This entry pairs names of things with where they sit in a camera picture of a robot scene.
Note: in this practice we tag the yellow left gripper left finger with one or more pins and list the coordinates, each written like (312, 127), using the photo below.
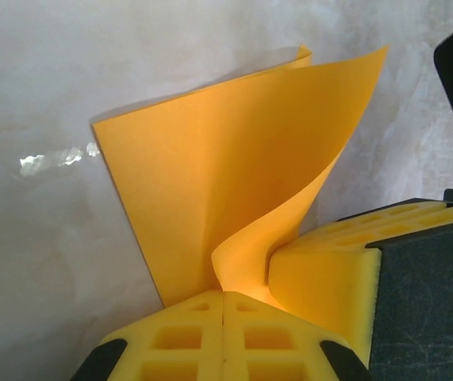
(178, 317)

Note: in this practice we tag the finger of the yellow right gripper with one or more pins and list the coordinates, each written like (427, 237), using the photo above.
(321, 285)
(388, 212)

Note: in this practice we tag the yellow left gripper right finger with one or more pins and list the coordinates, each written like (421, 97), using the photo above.
(289, 329)

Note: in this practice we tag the orange cloth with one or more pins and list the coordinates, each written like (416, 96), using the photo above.
(210, 158)

